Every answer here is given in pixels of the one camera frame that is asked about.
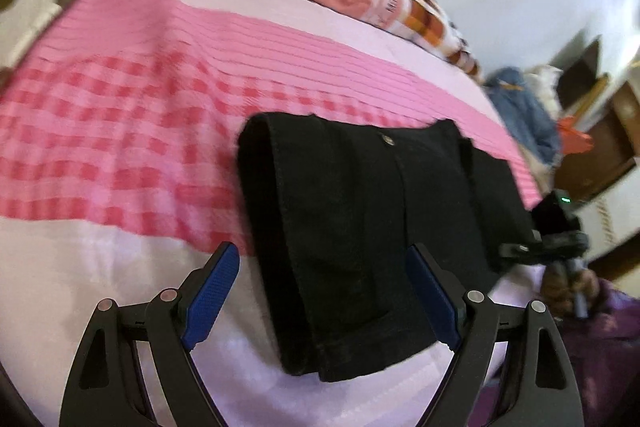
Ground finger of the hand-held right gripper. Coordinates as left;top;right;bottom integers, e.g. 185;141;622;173
499;242;544;266

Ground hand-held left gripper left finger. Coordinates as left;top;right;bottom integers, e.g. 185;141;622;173
59;241;241;427

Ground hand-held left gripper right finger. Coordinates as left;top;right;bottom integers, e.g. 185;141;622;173
405;243;585;427

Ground black pants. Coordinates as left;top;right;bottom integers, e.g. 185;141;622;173
235;111;543;383

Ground person's right hand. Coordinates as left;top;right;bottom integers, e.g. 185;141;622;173
541;259;602;322

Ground orange cloth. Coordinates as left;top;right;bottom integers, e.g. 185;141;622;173
557;117;594;156

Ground wooden cabinet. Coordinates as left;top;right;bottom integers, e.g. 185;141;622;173
552;34;640;204

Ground blue clothes pile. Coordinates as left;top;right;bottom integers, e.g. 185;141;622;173
484;67;562;168

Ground white floral cloth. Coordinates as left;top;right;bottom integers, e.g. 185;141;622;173
522;64;565;118

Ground pink checked bedsheet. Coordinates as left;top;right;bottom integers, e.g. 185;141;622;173
0;0;547;427

